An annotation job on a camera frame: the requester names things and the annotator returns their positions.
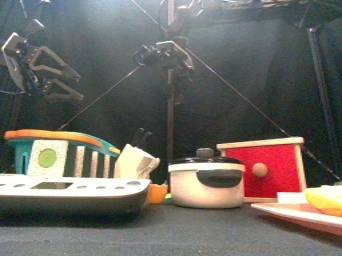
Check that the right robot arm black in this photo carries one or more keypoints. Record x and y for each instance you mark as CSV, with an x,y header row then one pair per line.
x,y
181,20

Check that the white sushi piece green centre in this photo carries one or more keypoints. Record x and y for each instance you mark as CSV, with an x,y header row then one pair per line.
x,y
47,158

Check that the black white striped sushi roll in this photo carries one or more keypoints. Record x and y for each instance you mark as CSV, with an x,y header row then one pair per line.
x,y
79,161

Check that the small green toy piece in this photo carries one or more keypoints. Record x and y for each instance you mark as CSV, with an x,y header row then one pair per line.
x,y
169,199

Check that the black stick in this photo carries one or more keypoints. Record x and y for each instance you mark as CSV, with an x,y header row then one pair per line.
x,y
146,139
138,136

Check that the dish rack with utensils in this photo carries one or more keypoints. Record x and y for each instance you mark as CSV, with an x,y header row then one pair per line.
x,y
21,150

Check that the black pot lid with knob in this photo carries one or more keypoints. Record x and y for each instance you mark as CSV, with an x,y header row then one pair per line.
x,y
206,157

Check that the white paper napkin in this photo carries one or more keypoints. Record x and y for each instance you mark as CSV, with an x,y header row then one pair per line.
x,y
132,163

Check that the red wooden drawer box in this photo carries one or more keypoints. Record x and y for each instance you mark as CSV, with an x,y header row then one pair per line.
x,y
276,156

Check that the white toy pot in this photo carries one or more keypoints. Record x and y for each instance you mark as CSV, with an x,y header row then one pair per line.
x,y
192,190

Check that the white grey toy tray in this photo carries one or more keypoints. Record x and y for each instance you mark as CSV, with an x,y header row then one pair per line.
x,y
67,195

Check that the orange toy cup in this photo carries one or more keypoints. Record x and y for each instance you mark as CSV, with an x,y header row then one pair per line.
x,y
157,194

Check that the small white block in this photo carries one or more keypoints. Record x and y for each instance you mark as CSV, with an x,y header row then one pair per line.
x,y
292,197

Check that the white plate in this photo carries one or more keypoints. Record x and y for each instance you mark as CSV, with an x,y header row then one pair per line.
x,y
295,213

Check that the yellow toy food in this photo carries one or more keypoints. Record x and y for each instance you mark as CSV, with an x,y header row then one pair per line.
x,y
325,200

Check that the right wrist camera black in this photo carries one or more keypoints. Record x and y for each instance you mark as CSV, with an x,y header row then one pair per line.
x,y
145,55

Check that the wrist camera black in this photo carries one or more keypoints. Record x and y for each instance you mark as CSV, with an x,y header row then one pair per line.
x,y
145,55
35,30

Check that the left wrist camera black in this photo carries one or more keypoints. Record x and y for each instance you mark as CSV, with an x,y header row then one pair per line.
x,y
35,30

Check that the vertical metal frame pole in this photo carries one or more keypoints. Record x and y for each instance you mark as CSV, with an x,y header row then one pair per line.
x,y
170,126

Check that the slanted black frame pole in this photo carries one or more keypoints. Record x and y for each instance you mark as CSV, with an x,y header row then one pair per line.
x,y
321,93

